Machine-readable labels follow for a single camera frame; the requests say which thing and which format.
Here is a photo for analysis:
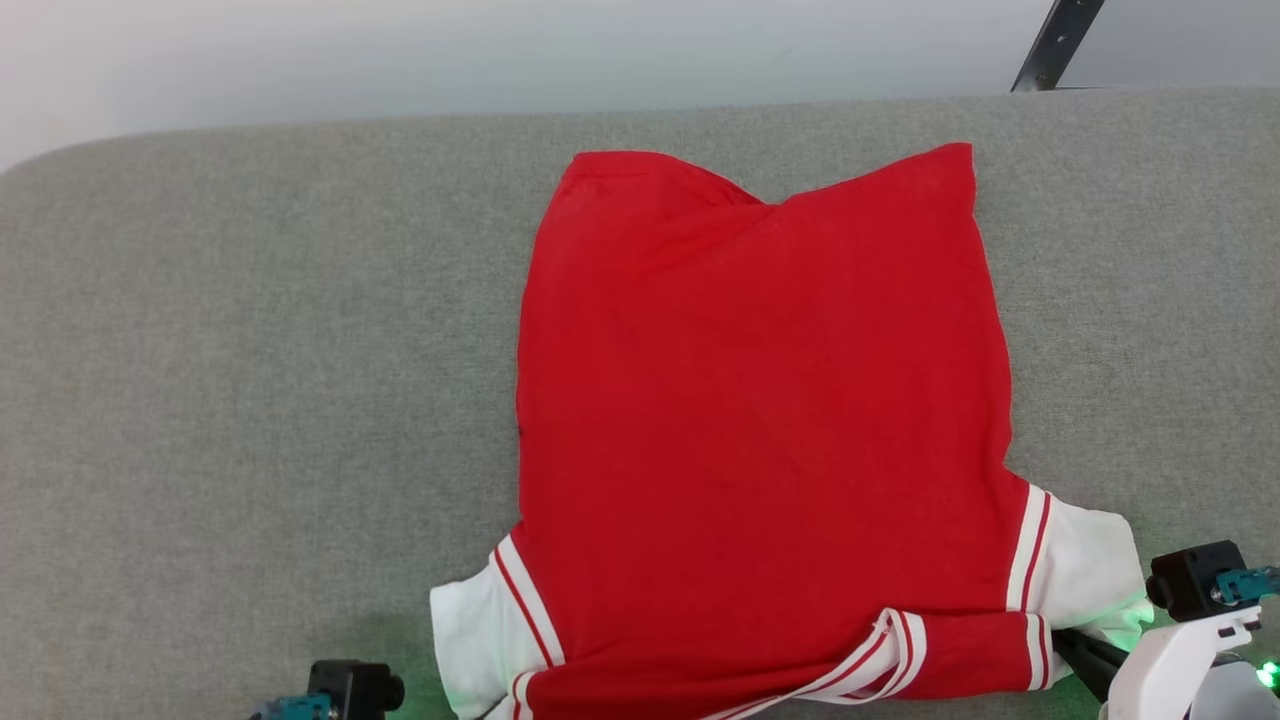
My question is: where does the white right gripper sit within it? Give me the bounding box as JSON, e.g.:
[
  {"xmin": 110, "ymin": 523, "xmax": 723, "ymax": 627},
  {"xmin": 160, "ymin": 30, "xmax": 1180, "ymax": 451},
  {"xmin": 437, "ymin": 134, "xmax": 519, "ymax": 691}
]
[{"xmin": 1051, "ymin": 604, "xmax": 1264, "ymax": 720}]

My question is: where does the red and white jersey shirt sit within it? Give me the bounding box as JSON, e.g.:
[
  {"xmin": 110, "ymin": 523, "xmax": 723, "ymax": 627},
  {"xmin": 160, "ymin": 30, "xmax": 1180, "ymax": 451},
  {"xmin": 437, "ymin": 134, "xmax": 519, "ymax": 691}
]
[{"xmin": 429, "ymin": 142, "xmax": 1157, "ymax": 720}]

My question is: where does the grey fabric sofa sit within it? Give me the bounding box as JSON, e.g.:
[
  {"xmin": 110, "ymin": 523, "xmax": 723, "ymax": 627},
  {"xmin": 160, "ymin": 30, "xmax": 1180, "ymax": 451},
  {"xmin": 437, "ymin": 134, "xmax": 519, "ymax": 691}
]
[{"xmin": 0, "ymin": 86, "xmax": 1280, "ymax": 720}]

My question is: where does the black metal bracket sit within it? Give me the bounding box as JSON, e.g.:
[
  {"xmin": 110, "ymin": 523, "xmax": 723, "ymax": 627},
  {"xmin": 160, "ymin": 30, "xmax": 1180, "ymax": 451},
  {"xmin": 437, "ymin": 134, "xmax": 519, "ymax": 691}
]
[{"xmin": 1010, "ymin": 0, "xmax": 1107, "ymax": 94}]

